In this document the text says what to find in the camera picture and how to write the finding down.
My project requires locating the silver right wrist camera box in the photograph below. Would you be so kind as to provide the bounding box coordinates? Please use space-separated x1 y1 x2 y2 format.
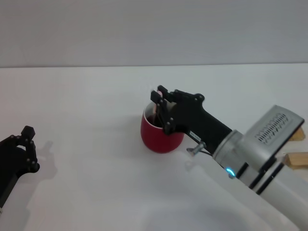
247 105 304 174

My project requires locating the small wooden block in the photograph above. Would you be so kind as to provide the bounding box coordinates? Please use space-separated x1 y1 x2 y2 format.
283 152 308 171
288 127 306 141

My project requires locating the red ceramic cup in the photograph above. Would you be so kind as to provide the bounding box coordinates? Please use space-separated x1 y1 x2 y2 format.
140 102 185 154

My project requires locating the dark coffee liquid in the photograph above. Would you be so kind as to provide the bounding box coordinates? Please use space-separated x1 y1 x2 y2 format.
146 115 160 126

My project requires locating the black cable with metal plug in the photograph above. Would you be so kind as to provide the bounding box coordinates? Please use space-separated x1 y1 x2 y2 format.
187 141 224 169

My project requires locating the pink handled metal spoon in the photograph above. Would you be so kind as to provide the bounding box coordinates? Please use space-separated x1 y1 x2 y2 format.
150 89 164 116

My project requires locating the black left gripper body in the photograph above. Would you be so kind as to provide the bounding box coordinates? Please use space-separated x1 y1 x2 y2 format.
0 145 29 209

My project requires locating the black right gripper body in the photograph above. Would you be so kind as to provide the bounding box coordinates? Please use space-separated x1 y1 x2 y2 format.
168 89 233 154

